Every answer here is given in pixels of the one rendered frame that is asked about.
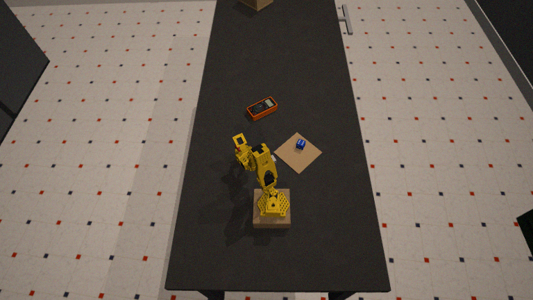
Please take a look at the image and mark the blue die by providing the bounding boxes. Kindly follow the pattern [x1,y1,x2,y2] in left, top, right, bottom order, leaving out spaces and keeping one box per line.
[296,139,305,150]

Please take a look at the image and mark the orange digital multimeter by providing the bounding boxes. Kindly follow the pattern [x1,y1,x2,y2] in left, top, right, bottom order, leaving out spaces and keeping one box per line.
[246,97,278,121]

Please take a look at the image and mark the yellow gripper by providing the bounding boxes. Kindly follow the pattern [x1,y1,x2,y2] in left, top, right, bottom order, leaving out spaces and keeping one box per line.
[232,133,252,164]

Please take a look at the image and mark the peach flat mat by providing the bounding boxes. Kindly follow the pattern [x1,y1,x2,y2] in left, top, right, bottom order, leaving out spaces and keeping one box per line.
[274,133,322,174]

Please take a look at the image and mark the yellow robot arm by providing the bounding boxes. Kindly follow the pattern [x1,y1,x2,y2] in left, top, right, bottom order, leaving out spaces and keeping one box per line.
[239,143,289,217]

